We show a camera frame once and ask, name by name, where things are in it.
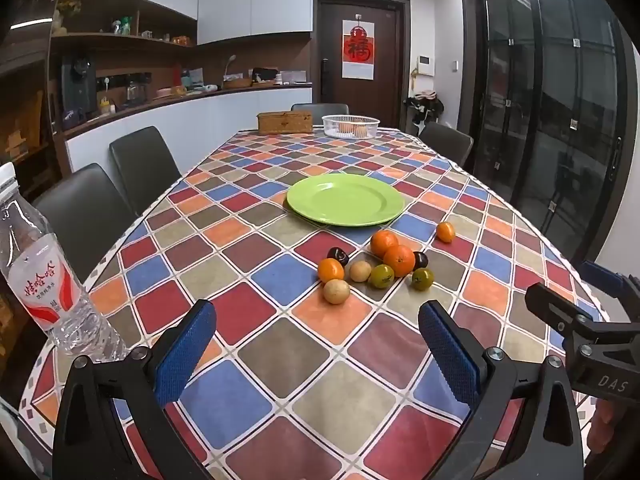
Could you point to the oval orange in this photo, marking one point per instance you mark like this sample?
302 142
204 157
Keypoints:
382 241

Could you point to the dark brown door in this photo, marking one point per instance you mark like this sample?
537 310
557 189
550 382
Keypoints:
390 60

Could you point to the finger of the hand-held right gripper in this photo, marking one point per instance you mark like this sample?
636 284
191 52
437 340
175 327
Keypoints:
555 305
607 280

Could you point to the green tomato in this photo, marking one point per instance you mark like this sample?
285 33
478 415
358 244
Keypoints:
381 276
422 279

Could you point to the green plate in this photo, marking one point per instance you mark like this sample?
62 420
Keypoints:
345 200

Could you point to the dark plum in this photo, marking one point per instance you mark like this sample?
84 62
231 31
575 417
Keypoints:
421 260
340 255

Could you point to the large tan longan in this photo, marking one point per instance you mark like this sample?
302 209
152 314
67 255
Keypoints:
336 291

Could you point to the large orange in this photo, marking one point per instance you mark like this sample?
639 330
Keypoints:
399 261

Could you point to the wooden shelf cabinet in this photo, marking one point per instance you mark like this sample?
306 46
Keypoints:
125 60

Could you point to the colourful checkered tablecloth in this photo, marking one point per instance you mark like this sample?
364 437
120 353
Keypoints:
280 340

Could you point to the pale orange fruit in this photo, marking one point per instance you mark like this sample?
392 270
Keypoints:
345 128
360 131

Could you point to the black water dispenser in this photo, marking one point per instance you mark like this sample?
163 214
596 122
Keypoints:
77 85

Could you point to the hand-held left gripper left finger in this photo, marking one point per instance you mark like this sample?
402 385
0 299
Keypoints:
182 355

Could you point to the pile of bags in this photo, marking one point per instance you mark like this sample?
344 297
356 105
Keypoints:
424 105

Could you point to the white plastic basket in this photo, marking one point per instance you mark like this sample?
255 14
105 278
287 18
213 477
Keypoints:
350 121

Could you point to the small orange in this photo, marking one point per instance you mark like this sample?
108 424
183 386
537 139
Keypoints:
445 231

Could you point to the person's right hand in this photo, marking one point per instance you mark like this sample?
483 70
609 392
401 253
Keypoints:
607 425

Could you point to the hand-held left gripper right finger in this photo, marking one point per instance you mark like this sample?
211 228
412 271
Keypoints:
452 355

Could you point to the black framed glass doors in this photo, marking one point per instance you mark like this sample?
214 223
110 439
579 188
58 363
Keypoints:
550 110

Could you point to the white wall intercom panel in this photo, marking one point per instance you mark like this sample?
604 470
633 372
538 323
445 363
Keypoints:
425 65

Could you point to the woven basket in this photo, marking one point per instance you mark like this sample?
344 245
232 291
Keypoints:
237 82

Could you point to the dark grey chair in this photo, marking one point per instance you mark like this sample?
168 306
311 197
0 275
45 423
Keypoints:
446 142
145 165
80 215
320 108

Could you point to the medium round orange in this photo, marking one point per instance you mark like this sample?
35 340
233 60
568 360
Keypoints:
331 270

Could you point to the small tan longan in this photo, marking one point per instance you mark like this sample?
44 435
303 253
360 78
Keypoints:
360 271

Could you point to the black bag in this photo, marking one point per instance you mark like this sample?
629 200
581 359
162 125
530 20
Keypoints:
264 74

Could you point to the clear plastic water bottle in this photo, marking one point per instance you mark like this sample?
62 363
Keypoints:
45 280

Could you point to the red and white door poster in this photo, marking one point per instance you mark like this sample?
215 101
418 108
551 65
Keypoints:
358 50

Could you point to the woven brown box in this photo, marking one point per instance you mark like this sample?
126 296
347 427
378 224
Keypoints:
285 122

